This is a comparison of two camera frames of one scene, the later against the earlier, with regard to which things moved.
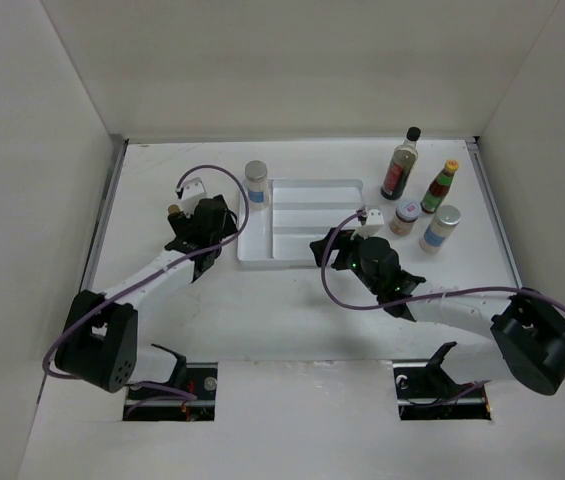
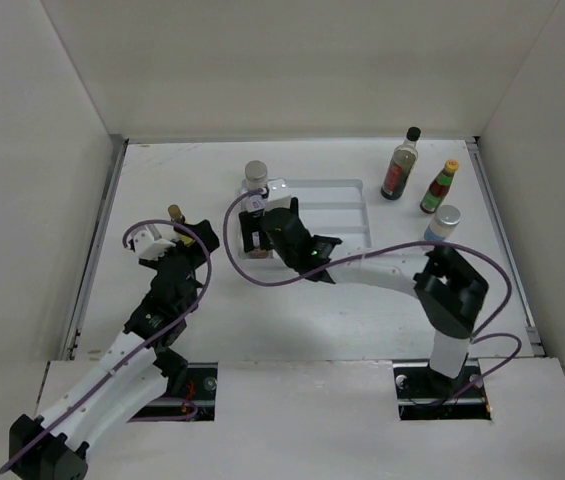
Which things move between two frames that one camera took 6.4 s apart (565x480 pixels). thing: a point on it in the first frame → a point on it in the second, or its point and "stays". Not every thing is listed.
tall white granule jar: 256,175 stays
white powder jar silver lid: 439,228 stays
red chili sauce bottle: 439,187 stays
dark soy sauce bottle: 401,166 stays
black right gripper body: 349,257 → 252,222
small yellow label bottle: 174,212 stays
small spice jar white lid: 406,214 → 257,203
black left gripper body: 227,229 → 197,253
